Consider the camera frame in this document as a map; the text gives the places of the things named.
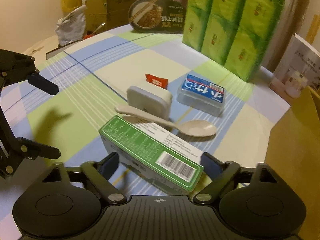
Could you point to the pack of green tissue packets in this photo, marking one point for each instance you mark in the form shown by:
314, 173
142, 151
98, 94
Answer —
230, 25

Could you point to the blue label plastic box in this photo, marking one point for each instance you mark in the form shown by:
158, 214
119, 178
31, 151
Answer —
202, 95

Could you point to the green medicine box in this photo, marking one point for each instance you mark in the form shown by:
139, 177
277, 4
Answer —
140, 150

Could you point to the beige plastic spoon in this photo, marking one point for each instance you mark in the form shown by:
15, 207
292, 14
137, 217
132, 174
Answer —
197, 128

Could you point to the black instant rice bowl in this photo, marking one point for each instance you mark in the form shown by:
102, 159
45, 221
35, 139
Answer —
155, 15

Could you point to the small white plastic case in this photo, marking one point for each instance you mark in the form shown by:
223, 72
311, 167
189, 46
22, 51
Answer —
147, 100

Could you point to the white plastic bag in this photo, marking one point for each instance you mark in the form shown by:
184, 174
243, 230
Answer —
71, 27

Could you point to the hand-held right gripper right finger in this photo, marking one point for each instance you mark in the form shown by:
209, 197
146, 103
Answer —
212, 163

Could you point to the red snack packet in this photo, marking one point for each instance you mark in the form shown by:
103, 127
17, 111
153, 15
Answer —
156, 81

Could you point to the large cardboard box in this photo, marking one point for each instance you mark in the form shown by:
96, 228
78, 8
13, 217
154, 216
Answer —
300, 155

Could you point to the checkered cloth desktop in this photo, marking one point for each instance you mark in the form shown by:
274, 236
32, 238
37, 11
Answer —
82, 92

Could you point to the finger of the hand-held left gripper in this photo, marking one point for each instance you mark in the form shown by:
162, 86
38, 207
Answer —
43, 84
37, 150

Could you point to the white product box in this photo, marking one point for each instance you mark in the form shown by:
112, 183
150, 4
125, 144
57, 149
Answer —
295, 70

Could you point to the small white green box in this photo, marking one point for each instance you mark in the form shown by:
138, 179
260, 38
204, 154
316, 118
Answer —
180, 145

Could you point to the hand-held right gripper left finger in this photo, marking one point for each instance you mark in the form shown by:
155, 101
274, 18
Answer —
110, 166

